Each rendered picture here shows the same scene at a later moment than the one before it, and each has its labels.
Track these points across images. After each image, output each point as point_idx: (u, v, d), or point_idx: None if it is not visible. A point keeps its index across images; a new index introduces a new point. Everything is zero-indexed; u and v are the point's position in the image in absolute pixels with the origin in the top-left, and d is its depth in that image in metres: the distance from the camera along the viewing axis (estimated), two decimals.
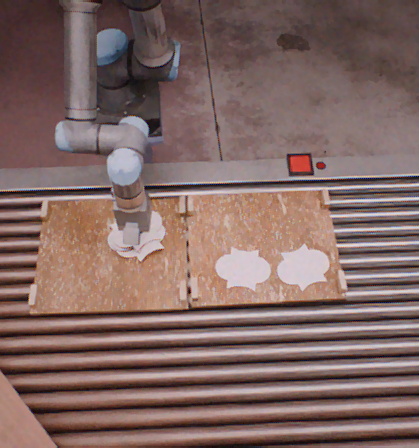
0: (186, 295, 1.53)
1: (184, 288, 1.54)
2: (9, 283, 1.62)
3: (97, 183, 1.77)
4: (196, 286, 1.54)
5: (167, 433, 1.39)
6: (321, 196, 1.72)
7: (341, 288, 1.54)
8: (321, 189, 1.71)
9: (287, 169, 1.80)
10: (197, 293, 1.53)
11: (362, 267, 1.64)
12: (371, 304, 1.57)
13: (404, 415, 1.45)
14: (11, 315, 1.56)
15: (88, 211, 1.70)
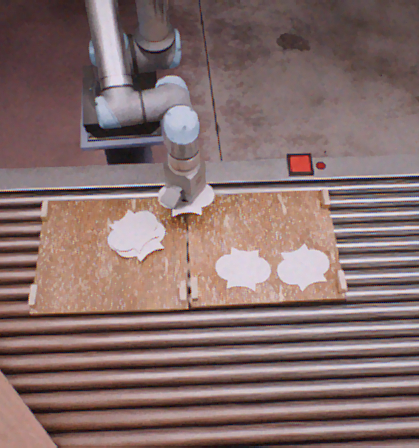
0: (186, 295, 1.53)
1: (184, 288, 1.54)
2: (9, 283, 1.62)
3: (97, 183, 1.77)
4: (196, 286, 1.54)
5: (167, 433, 1.39)
6: (321, 196, 1.72)
7: (341, 288, 1.54)
8: (321, 189, 1.71)
9: (287, 169, 1.80)
10: (197, 293, 1.53)
11: (362, 267, 1.64)
12: (371, 304, 1.57)
13: (404, 415, 1.45)
14: (11, 315, 1.56)
15: (88, 211, 1.70)
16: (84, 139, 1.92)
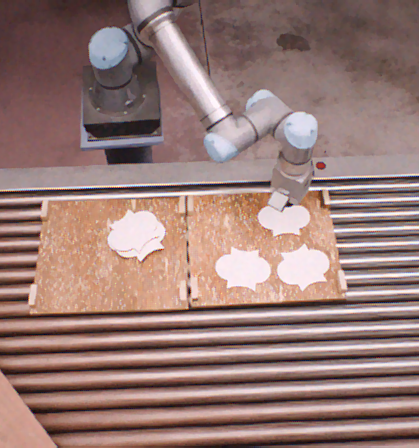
0: (186, 295, 1.53)
1: (184, 288, 1.54)
2: (9, 283, 1.62)
3: (97, 183, 1.77)
4: (196, 286, 1.54)
5: (167, 433, 1.39)
6: (321, 196, 1.72)
7: (341, 288, 1.54)
8: (321, 189, 1.71)
9: None
10: (197, 293, 1.53)
11: (362, 267, 1.64)
12: (371, 304, 1.57)
13: (404, 415, 1.45)
14: (11, 315, 1.56)
15: (88, 211, 1.70)
16: (84, 139, 1.92)
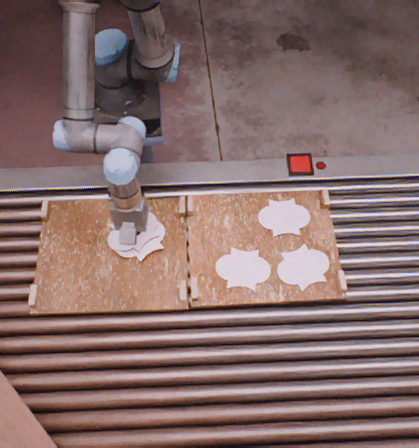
0: (186, 295, 1.53)
1: (184, 288, 1.54)
2: (9, 283, 1.62)
3: (97, 183, 1.77)
4: (196, 286, 1.54)
5: (167, 433, 1.39)
6: (321, 196, 1.72)
7: (341, 288, 1.54)
8: (321, 189, 1.71)
9: (287, 169, 1.80)
10: (197, 293, 1.53)
11: (362, 267, 1.64)
12: (371, 304, 1.57)
13: (404, 415, 1.45)
14: (11, 315, 1.56)
15: (88, 211, 1.70)
16: None
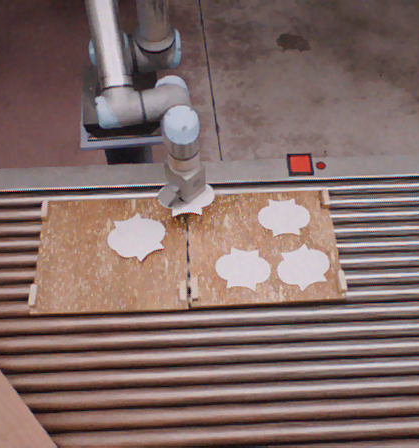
0: (186, 295, 1.53)
1: (184, 288, 1.54)
2: (9, 283, 1.62)
3: (97, 183, 1.77)
4: (196, 286, 1.54)
5: (167, 433, 1.39)
6: (321, 196, 1.72)
7: (341, 288, 1.54)
8: (321, 189, 1.71)
9: (287, 169, 1.80)
10: (197, 293, 1.53)
11: (362, 267, 1.64)
12: (371, 304, 1.57)
13: (404, 415, 1.45)
14: (11, 315, 1.56)
15: (88, 211, 1.70)
16: (84, 139, 1.92)
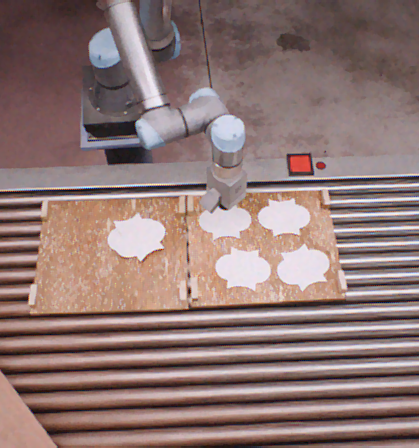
0: (186, 295, 1.53)
1: (184, 288, 1.54)
2: (9, 283, 1.62)
3: (97, 183, 1.77)
4: (196, 286, 1.54)
5: (167, 433, 1.39)
6: (321, 196, 1.72)
7: (341, 288, 1.54)
8: (321, 189, 1.71)
9: (287, 169, 1.80)
10: (197, 293, 1.53)
11: (362, 267, 1.64)
12: (371, 304, 1.57)
13: (404, 415, 1.45)
14: (11, 315, 1.56)
15: (88, 211, 1.70)
16: (84, 139, 1.92)
